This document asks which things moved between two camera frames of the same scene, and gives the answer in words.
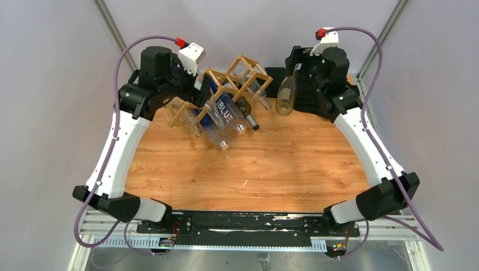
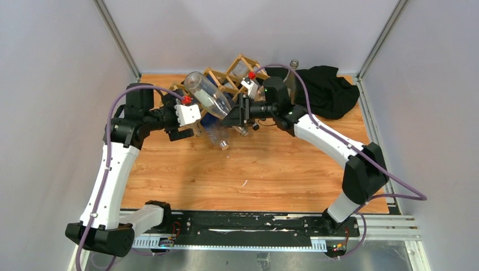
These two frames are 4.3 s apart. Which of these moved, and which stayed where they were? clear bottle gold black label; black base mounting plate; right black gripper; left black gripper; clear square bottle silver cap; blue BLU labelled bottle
Moved: blue BLU labelled bottle; left black gripper; right black gripper
Stayed: black base mounting plate; clear square bottle silver cap; clear bottle gold black label
